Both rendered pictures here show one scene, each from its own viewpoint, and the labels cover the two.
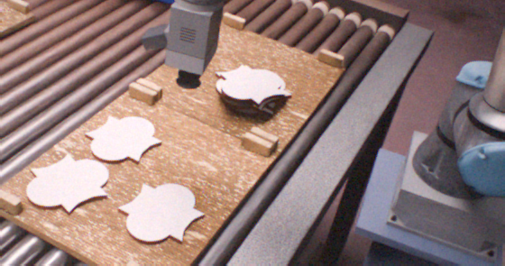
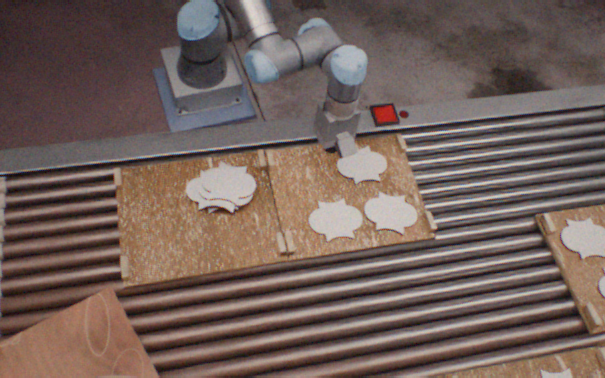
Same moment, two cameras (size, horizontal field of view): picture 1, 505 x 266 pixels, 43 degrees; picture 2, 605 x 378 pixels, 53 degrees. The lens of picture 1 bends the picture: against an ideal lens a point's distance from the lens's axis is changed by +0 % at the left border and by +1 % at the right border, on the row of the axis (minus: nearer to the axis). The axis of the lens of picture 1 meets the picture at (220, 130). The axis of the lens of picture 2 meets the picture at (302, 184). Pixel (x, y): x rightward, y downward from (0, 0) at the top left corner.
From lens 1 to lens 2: 182 cm
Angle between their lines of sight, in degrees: 78
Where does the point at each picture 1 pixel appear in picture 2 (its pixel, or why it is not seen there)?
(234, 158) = (288, 166)
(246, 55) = (165, 232)
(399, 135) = not seen: outside the picture
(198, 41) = not seen: hidden behind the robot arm
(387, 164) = (185, 123)
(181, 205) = (350, 159)
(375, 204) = (229, 114)
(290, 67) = (152, 198)
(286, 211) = (294, 131)
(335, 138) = (206, 142)
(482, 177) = not seen: hidden behind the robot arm
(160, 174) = (337, 186)
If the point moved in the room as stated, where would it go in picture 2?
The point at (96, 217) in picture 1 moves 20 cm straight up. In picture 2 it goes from (392, 187) to (409, 145)
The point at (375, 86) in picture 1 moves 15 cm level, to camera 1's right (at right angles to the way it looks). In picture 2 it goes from (113, 150) to (90, 115)
